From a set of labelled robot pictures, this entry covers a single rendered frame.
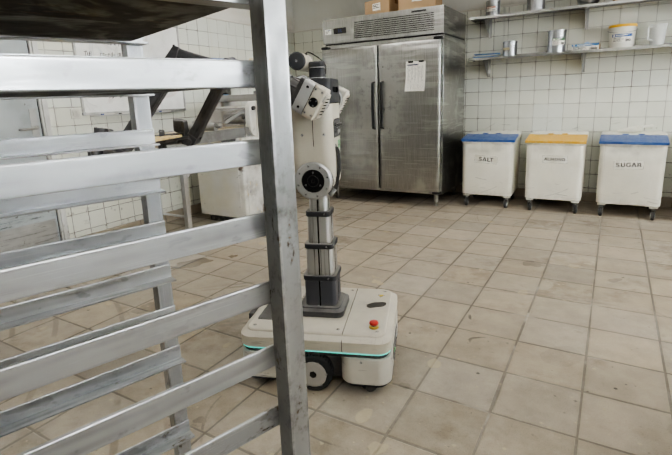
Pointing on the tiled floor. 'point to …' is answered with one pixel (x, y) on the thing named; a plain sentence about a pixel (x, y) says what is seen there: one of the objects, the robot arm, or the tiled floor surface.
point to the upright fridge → (399, 99)
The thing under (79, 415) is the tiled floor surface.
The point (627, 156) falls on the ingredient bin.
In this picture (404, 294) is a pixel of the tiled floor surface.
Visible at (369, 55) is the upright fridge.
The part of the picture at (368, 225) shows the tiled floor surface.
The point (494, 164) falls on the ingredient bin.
